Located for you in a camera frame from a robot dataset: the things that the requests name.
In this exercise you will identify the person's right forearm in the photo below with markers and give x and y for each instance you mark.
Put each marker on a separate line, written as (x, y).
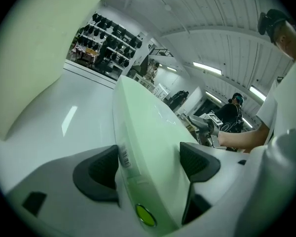
(241, 138)

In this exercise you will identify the person's white shirt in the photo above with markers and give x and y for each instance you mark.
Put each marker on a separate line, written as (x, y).
(286, 102)

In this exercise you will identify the person's head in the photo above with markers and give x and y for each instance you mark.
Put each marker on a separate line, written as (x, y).
(288, 41)

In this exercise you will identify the black head-mounted camera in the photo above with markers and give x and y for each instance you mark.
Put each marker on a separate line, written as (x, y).
(264, 23)

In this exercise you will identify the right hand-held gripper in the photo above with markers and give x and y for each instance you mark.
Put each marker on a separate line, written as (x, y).
(212, 125)

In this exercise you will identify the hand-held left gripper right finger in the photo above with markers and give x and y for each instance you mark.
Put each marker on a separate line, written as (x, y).
(197, 162)

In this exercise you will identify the black stair railing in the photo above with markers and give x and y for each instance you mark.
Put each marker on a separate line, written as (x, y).
(161, 52)

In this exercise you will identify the group of black bags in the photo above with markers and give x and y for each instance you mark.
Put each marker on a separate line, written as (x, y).
(96, 17)

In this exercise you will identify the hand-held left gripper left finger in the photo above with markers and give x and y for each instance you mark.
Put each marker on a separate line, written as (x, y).
(93, 171)

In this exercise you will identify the ceiling tube light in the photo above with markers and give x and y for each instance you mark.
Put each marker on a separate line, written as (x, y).
(214, 96)
(172, 69)
(207, 68)
(257, 93)

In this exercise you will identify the white table with black lines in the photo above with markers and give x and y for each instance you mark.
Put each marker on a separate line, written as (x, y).
(39, 137)

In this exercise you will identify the white metal shelf unit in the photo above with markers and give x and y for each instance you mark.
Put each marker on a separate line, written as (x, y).
(114, 49)

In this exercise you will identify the checked cloth table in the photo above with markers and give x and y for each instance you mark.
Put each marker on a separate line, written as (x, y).
(85, 51)

